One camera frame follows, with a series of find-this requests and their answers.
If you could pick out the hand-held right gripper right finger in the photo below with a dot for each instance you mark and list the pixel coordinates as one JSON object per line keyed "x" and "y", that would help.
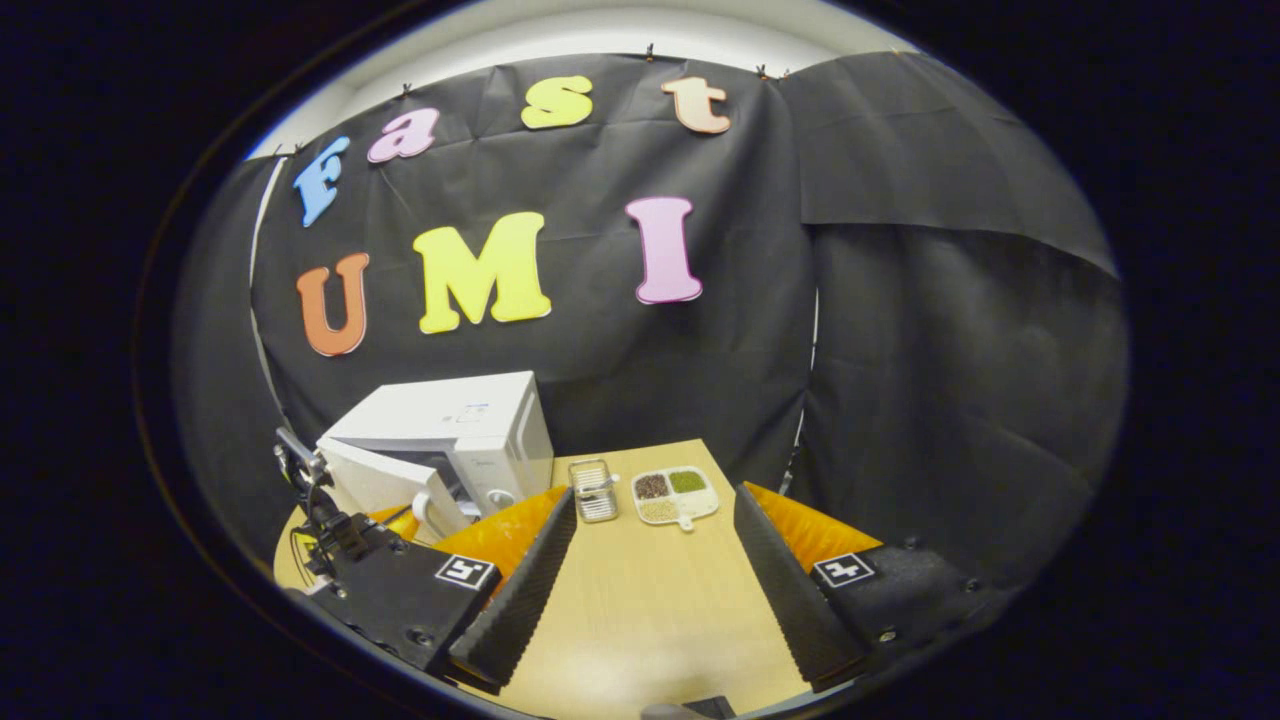
{"x": 790, "y": 590}

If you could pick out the black backdrop cloth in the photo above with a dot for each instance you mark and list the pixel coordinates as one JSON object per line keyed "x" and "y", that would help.
{"x": 900, "y": 350}

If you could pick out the white microwave oven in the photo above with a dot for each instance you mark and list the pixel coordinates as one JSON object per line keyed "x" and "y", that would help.
{"x": 440, "y": 415}

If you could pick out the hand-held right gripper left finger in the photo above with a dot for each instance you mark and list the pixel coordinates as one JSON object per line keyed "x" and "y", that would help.
{"x": 525, "y": 590}

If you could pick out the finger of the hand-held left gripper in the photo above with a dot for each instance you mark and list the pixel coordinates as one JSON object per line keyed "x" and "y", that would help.
{"x": 400, "y": 522}

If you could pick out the divided white grain dish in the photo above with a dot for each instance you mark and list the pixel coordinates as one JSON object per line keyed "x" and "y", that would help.
{"x": 675, "y": 495}

